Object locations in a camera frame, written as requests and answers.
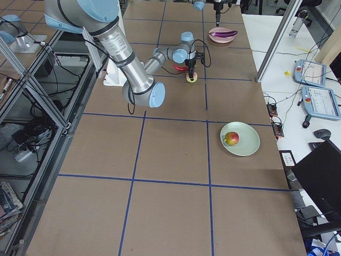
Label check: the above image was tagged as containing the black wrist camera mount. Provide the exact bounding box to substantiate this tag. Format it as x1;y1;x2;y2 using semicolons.
196;52;206;66

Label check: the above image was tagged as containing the black laptop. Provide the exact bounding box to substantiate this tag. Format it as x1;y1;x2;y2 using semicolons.
291;140;340;221

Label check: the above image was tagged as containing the red chili pepper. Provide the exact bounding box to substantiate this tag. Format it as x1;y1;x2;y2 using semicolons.
173;65;188;72

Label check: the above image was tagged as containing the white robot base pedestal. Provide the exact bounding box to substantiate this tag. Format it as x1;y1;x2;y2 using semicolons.
103;59;127;87

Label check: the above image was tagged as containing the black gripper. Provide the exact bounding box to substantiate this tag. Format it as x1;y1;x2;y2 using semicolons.
185;50;197;80
213;0;224;27

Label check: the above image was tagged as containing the white power strip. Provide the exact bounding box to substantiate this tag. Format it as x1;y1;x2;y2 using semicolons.
13;149;37;163

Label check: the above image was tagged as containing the aluminium frame rail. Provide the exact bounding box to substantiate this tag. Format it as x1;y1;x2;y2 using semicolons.
1;32;105;255

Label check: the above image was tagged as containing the light green plate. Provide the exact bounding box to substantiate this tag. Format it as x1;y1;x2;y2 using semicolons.
220;122;260;156

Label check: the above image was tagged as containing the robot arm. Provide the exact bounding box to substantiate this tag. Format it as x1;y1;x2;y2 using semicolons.
45;1;196;108
187;0;224;27

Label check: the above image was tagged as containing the plastic water bottle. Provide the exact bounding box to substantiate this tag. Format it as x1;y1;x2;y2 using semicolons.
289;10;308;37

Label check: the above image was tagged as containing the red-yellow pomegranate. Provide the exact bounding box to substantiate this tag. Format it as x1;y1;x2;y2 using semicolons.
223;131;239;146

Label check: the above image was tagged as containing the pink plate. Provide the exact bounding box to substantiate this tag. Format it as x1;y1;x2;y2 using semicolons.
208;27;235;44

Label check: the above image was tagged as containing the teach pendant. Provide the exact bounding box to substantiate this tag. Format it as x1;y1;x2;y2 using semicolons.
302;85;340;121
293;59;327;87

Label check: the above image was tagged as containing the purple eggplant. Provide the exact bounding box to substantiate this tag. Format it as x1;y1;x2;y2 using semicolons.
208;30;238;38

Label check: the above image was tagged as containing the pink-green peach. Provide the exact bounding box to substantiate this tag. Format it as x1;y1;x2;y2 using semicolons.
186;72;198;83

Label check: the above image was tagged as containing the upper teach pendant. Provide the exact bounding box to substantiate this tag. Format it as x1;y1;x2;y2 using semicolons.
293;59;327;87

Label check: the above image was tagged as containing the orange power strip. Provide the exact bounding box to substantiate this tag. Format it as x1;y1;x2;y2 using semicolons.
266;103;284;140

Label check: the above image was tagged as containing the lower teach pendant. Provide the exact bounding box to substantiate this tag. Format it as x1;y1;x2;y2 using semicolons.
302;85;340;121

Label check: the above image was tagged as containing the aluminium frame post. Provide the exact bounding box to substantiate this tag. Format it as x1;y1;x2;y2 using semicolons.
256;0;302;83

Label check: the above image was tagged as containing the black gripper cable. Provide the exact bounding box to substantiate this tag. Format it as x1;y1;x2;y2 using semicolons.
193;39;212;67

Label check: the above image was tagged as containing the stack of magazines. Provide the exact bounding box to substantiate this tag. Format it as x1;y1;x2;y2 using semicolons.
1;180;24;238

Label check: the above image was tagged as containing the black computer mouse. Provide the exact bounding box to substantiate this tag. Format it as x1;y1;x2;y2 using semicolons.
313;129;331;140

